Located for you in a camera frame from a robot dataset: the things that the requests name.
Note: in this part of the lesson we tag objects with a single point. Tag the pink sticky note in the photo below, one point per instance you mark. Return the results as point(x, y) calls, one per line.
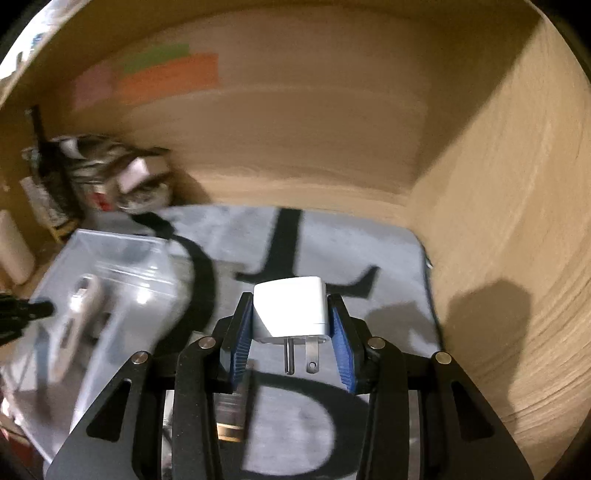
point(92, 85)

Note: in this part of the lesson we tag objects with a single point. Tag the white cylinder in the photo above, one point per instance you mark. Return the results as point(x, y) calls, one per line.
point(14, 249)

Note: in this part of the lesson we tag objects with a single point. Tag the grey mat with black letters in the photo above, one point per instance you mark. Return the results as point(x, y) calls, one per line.
point(383, 277)

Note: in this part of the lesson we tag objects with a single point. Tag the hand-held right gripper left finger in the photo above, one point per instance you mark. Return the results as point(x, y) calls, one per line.
point(242, 350)

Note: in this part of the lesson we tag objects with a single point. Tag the white power bank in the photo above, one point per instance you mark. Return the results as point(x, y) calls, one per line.
point(76, 323)

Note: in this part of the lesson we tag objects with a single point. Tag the white plug adapter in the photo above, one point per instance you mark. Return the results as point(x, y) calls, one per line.
point(291, 307)

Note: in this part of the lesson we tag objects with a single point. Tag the small pale box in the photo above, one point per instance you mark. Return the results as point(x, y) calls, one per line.
point(134, 174)

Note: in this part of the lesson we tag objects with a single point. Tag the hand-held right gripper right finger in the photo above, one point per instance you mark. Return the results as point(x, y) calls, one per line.
point(340, 350)

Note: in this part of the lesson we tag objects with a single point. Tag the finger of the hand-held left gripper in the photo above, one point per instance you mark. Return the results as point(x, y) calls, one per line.
point(23, 311)

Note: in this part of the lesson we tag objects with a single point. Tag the clear plastic storage box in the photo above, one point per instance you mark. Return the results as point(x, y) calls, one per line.
point(129, 277)

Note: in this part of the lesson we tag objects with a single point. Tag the green sticky note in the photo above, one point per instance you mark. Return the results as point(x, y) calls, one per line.
point(154, 56)

